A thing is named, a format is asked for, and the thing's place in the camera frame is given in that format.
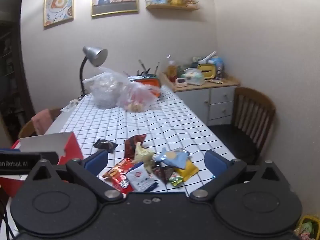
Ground clear plastic bag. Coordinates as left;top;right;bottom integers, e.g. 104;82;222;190
82;66;130;109

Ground wooden wall shelf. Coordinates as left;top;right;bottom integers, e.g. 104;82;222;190
146;0;200;12

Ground bottle with yellow liquid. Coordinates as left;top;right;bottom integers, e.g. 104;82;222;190
166;54;178;83

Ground red cardboard box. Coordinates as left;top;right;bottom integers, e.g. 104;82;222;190
0;131;84;198

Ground plastic bag with red contents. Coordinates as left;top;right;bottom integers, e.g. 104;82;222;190
117;81;162;113

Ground black snack packet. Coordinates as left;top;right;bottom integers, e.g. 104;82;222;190
93;138;118;153

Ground wooden chair with towel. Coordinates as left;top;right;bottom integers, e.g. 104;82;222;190
18;108;63;140

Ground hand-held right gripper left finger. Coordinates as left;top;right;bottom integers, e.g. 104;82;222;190
25;149;125;203

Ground dark wooden chair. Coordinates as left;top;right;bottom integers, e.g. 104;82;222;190
209;87;277;165

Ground white blue-edged snack packet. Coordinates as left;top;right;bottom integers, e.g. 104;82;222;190
124;164;159;193

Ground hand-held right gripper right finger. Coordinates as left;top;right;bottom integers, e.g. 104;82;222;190
189;150;292;203

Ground light blue cookie packet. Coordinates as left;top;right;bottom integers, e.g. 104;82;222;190
153;148;192;170

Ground small paper packets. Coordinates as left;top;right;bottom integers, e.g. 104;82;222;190
61;99;80;112

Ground yellow box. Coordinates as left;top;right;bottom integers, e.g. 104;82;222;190
197;63;217;80

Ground large red snack packet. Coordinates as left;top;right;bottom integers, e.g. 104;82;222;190
102;158;135;195

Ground orange storage container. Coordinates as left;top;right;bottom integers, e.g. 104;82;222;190
129;74;162;98

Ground yellow snack packet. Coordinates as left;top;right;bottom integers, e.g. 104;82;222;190
174;160;200;182

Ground cream snack packet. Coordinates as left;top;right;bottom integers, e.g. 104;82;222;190
134;142;156;168

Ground silver desk lamp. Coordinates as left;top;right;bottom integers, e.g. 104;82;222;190
79;46;108;98

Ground dark red foil snack packet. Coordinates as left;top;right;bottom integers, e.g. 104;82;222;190
124;134;147;159

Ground tissue packet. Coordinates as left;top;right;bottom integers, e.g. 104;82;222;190
183;68;205;85

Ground food wall poster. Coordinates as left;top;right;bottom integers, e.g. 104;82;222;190
43;0;75;28

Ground white cabinet with wooden top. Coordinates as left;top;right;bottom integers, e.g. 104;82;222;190
160;72;240;125

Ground yellow basket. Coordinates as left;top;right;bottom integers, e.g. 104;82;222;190
294;214;320;240

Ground pink towel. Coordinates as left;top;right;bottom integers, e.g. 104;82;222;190
31;109;54;135

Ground dark wooden bookcase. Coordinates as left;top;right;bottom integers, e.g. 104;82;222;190
0;20;34;143

